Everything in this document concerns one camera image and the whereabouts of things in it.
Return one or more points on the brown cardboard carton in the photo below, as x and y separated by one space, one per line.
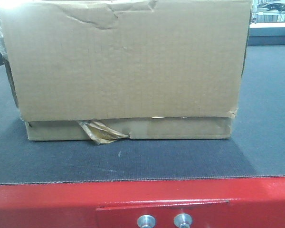
105 70

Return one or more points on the dark conveyor belt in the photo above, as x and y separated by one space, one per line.
256 147

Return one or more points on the left silver bolt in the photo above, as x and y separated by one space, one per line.
146 221

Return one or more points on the silver bolt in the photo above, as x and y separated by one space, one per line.
146 221
183 220

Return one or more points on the right silver bolt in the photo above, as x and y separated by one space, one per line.
183 220

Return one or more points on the red conveyor frame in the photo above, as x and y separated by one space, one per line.
224 203

